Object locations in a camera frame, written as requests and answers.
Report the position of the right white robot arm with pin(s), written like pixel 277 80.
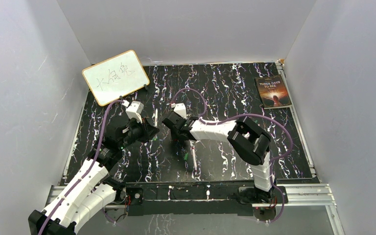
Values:
pixel 249 141

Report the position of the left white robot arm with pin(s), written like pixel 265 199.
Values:
pixel 90 191

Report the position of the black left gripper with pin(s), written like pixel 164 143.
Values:
pixel 148 130

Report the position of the dark paperback book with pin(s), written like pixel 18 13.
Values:
pixel 273 92

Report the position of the small whiteboard wooden frame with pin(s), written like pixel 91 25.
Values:
pixel 115 77

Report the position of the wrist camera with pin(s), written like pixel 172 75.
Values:
pixel 180 109
pixel 134 111

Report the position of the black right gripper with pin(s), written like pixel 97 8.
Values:
pixel 175 136

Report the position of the white marker pen yellow end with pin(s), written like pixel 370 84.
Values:
pixel 156 118

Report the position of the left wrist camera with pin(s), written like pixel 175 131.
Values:
pixel 134 111

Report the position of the white pen red tip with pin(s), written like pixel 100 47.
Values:
pixel 194 158

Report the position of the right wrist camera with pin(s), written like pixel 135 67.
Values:
pixel 180 109

